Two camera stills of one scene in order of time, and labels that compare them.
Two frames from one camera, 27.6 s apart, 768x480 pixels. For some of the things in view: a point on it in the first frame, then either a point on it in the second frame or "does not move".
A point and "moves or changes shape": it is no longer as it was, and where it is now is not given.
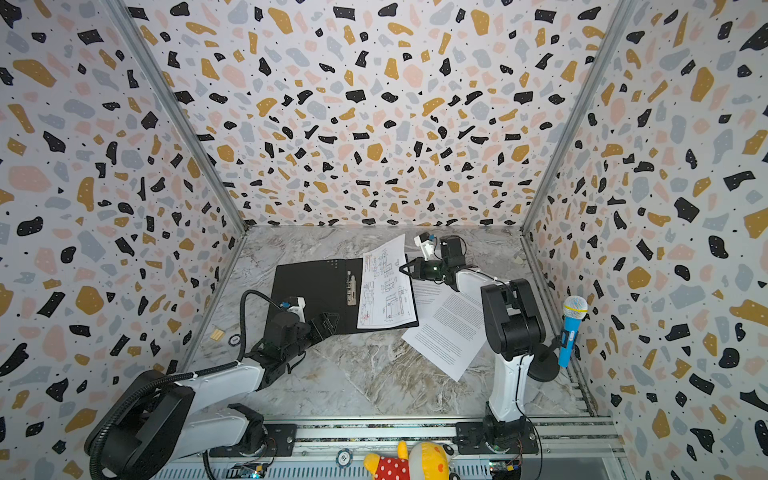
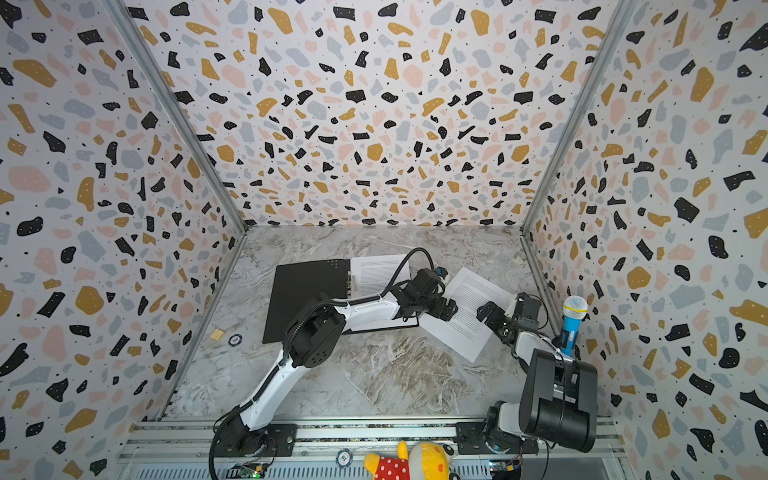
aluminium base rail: (591, 448) does not move
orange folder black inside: (327, 287) does not move
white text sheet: (451, 334) -> (373, 275)
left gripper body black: (301, 339) -> (421, 305)
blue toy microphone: (574, 309) does not move
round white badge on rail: (344, 458) does not move
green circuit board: (247, 471) does not move
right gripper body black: (417, 268) -> (501, 318)
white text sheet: (428, 296) moves or changes shape
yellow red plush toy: (425, 461) does not move
